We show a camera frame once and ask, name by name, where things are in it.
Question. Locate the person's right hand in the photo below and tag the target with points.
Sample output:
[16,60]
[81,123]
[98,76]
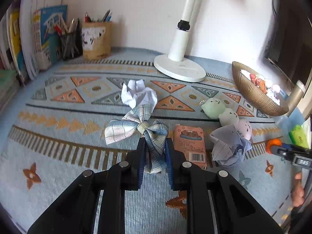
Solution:
[297,195]

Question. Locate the paper ball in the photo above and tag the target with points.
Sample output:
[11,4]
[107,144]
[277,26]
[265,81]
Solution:
[135,93]

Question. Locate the orange capybara card box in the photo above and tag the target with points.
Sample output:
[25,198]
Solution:
[190,141]

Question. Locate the amber ribbed glass bowl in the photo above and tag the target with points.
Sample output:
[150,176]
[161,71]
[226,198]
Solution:
[254,95]

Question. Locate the green wet wipes pack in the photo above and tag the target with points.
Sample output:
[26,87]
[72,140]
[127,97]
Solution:
[298,137]

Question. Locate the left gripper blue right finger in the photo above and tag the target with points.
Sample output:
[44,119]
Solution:
[174,160]

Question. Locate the large paper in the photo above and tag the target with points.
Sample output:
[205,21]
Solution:
[272,93]

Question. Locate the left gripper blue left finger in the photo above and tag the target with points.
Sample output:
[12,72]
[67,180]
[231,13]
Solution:
[136,160]

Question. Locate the yellow upright books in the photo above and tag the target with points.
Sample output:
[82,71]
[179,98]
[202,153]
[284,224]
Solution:
[11,49]

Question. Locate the orange snack packet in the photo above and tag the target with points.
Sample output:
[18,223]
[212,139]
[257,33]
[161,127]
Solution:
[260,83]

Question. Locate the kraft paper pen holder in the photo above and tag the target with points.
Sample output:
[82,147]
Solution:
[96,40]

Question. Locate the gold monitor stand pole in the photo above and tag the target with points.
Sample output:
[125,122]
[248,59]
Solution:
[295,96]

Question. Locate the dango plush skewer toy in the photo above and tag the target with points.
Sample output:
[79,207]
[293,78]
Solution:
[215,109]

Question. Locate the mandarin orange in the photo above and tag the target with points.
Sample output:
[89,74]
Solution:
[272,142]

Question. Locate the green flat book stack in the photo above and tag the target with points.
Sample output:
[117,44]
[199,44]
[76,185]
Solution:
[9,86]

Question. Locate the white desk lamp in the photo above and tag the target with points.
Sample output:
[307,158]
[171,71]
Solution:
[174,64]

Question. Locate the black mesh pen cup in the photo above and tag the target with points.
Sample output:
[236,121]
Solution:
[71,45]

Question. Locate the blue upright workbook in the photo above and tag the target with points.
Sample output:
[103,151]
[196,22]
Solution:
[45,36]

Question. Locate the light blue desk pad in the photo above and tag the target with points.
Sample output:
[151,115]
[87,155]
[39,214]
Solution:
[286,124]

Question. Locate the black monitor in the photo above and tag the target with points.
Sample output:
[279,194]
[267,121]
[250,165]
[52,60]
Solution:
[289,47]

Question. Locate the plaid fabric bow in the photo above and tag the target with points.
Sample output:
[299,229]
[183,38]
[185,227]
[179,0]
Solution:
[155,135]

